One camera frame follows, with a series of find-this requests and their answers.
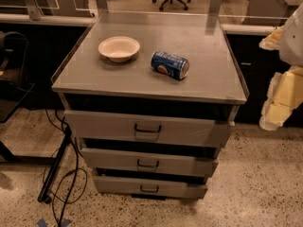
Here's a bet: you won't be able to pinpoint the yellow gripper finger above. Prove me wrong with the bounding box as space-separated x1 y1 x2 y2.
258 26 283 51
259 66 303 131

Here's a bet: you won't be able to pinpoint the grey drawer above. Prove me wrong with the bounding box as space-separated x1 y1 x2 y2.
93 168 207 199
64 110 234 148
81 139 218 177

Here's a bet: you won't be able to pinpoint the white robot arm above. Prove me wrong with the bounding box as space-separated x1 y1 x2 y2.
259 5 303 131

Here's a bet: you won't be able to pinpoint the grey drawer cabinet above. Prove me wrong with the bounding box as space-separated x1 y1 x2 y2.
50 10 250 201

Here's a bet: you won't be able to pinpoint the blue pepsi can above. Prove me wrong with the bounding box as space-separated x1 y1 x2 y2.
151 51 189 80

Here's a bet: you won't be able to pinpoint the white paper bowl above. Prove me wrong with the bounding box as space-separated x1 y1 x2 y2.
98 36 140 62

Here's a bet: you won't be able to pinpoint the grey background desk left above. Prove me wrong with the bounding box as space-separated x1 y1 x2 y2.
0 0 92 17

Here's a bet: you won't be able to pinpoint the black chair at left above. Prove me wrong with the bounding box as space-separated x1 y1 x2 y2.
0 31 34 123

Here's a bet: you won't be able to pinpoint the black stand leg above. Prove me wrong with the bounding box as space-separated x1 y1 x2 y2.
38 126 71 204

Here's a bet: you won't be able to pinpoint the blue floor tape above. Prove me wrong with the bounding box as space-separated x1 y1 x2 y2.
37 218 72 227

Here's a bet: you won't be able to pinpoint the black floor cables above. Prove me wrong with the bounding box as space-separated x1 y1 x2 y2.
41 108 89 227

